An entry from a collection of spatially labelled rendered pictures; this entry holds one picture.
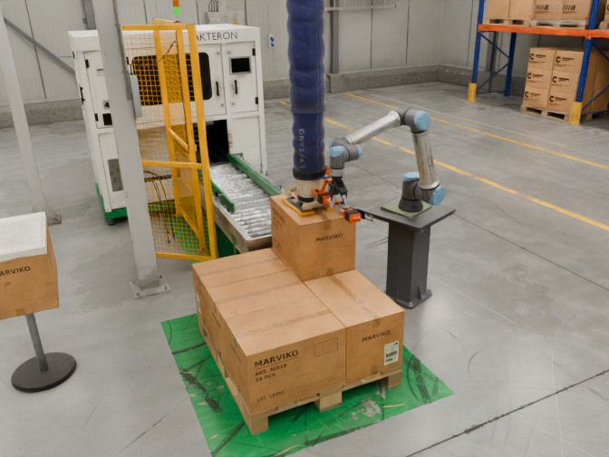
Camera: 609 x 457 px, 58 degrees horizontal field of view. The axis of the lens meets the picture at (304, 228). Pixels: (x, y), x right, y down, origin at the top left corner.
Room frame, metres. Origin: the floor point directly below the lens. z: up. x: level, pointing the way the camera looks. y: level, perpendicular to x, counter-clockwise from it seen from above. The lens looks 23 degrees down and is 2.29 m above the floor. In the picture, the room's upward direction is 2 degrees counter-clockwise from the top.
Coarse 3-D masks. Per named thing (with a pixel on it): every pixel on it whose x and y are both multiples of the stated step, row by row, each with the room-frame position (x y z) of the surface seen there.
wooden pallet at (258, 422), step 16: (208, 336) 3.17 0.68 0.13; (224, 368) 2.86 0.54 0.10; (400, 368) 2.77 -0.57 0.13; (352, 384) 2.63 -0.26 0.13; (384, 384) 2.77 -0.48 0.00; (240, 400) 2.65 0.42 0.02; (304, 400) 2.51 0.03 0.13; (320, 400) 2.55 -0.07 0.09; (336, 400) 2.59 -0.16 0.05; (256, 416) 2.39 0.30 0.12; (256, 432) 2.39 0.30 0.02
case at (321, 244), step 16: (272, 208) 3.69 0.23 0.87; (288, 208) 3.49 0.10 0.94; (320, 208) 3.47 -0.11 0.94; (272, 224) 3.71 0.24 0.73; (288, 224) 3.37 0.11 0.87; (304, 224) 3.19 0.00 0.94; (320, 224) 3.23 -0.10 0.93; (336, 224) 3.27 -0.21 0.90; (352, 224) 3.31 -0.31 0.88; (272, 240) 3.73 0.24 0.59; (288, 240) 3.38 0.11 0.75; (304, 240) 3.19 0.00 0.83; (320, 240) 3.23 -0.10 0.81; (336, 240) 3.27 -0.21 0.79; (352, 240) 3.31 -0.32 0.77; (288, 256) 3.40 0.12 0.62; (304, 256) 3.19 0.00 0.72; (320, 256) 3.23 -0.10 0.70; (336, 256) 3.27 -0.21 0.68; (352, 256) 3.31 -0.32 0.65; (304, 272) 3.19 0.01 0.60; (320, 272) 3.22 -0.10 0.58; (336, 272) 3.27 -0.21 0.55
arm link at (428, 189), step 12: (408, 120) 3.55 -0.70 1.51; (420, 120) 3.49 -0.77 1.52; (420, 132) 3.53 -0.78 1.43; (420, 144) 3.55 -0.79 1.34; (420, 156) 3.58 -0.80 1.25; (420, 168) 3.62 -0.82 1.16; (432, 168) 3.62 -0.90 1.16; (420, 180) 3.67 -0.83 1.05; (432, 180) 3.64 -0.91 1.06; (420, 192) 3.68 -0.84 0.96; (432, 192) 3.62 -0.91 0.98; (444, 192) 3.68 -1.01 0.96; (432, 204) 3.64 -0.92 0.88
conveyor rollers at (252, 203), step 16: (224, 176) 5.53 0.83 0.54; (240, 176) 5.51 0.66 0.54; (224, 192) 4.98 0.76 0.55; (240, 192) 4.96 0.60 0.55; (256, 192) 4.94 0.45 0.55; (224, 208) 4.60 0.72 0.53; (240, 208) 4.57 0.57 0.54; (256, 208) 4.54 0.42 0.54; (240, 224) 4.19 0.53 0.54; (256, 224) 4.16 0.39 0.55
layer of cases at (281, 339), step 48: (240, 288) 3.10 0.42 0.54; (288, 288) 3.08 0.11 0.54; (336, 288) 3.06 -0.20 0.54; (240, 336) 2.55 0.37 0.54; (288, 336) 2.54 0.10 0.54; (336, 336) 2.59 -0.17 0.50; (384, 336) 2.72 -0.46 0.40; (240, 384) 2.52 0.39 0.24; (288, 384) 2.47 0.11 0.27; (336, 384) 2.59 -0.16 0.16
